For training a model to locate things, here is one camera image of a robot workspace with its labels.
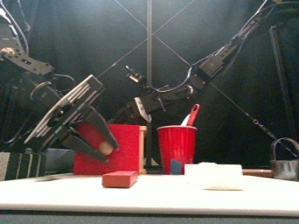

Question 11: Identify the red box with knob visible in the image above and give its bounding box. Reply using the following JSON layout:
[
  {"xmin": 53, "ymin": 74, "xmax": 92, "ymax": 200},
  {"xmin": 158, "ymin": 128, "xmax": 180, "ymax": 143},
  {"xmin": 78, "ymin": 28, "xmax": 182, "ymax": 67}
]
[{"xmin": 73, "ymin": 123, "xmax": 141, "ymax": 176}]

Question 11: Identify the white utensil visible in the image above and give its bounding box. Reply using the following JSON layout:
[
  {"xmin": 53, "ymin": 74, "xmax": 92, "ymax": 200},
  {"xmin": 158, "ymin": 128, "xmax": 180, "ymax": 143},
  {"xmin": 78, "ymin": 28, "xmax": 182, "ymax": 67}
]
[{"xmin": 180, "ymin": 113, "xmax": 192, "ymax": 127}]

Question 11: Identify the flat dark thin strip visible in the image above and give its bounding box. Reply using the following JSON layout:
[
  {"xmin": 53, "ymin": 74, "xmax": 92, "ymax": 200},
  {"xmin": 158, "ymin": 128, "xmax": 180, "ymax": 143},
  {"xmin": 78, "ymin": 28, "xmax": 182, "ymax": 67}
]
[{"xmin": 33, "ymin": 175, "xmax": 65, "ymax": 183}]

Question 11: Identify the red rectangular block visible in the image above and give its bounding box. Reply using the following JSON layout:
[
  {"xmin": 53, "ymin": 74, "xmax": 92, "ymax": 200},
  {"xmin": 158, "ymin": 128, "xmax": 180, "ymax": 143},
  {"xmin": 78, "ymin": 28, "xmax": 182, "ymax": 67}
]
[{"xmin": 101, "ymin": 171, "xmax": 138, "ymax": 189}]

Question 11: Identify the red plastic cup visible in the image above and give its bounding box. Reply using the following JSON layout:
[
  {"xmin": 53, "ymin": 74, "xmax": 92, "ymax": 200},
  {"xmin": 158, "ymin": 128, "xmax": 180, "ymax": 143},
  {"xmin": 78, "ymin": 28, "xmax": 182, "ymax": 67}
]
[{"xmin": 154, "ymin": 125, "xmax": 198, "ymax": 175}]

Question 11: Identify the green white striped block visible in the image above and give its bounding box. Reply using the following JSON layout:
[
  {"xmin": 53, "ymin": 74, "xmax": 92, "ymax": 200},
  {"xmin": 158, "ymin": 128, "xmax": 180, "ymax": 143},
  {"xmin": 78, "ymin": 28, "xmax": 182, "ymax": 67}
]
[{"xmin": 0, "ymin": 151, "xmax": 46, "ymax": 182}]

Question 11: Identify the small blue piece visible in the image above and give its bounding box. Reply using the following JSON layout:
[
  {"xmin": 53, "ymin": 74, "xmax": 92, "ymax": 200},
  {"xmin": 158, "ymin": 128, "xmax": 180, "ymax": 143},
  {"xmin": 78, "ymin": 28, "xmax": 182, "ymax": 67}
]
[{"xmin": 169, "ymin": 158, "xmax": 182, "ymax": 175}]

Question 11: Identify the white cutting board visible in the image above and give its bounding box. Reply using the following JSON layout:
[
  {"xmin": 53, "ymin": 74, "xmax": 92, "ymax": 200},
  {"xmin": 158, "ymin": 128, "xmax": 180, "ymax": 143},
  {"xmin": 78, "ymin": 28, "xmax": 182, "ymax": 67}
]
[{"xmin": 0, "ymin": 172, "xmax": 299, "ymax": 219}]

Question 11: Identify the white foam block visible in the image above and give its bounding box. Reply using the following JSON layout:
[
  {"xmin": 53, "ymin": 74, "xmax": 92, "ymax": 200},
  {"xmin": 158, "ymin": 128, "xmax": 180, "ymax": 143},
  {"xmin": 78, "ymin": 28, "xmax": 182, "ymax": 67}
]
[{"xmin": 182, "ymin": 162, "xmax": 245, "ymax": 192}]

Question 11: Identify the brown wooden piece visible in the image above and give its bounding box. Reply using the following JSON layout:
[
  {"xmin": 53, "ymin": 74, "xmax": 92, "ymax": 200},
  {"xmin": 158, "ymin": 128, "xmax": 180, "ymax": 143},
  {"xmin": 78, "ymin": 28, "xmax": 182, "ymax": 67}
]
[{"xmin": 241, "ymin": 168, "xmax": 273, "ymax": 179}]

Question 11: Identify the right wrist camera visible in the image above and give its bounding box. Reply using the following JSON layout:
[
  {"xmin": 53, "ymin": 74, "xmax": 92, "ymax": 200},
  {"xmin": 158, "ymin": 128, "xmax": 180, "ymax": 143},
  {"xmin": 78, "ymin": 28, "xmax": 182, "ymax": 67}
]
[{"xmin": 125, "ymin": 65, "xmax": 148, "ymax": 87}]

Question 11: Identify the red utensil handle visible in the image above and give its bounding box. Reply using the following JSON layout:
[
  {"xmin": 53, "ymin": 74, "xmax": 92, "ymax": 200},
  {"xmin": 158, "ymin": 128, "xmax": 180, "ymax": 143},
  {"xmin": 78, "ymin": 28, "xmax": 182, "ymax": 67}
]
[{"xmin": 185, "ymin": 103, "xmax": 201, "ymax": 127}]

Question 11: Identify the light wooden frame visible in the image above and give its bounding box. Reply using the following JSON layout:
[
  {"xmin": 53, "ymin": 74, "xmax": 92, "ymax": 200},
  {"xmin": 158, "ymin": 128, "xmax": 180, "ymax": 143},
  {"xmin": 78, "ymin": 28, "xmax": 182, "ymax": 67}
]
[{"xmin": 137, "ymin": 125, "xmax": 148, "ymax": 175}]

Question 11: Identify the vertical metal frame pole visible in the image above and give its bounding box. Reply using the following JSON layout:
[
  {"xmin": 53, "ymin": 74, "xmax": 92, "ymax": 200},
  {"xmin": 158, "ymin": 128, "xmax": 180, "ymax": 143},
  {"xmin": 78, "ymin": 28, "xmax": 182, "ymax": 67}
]
[{"xmin": 144, "ymin": 0, "xmax": 161, "ymax": 169}]

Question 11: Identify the wire turnbuckle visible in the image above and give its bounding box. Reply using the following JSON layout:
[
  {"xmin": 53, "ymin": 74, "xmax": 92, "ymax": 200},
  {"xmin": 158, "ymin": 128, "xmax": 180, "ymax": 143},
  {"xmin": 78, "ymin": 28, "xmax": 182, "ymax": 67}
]
[{"xmin": 250, "ymin": 118, "xmax": 277, "ymax": 140}]

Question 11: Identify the black frame post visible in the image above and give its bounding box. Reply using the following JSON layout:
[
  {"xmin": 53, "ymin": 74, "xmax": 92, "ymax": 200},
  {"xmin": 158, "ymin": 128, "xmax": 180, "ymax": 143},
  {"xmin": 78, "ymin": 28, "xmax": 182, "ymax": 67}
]
[{"xmin": 268, "ymin": 25, "xmax": 299, "ymax": 138}]

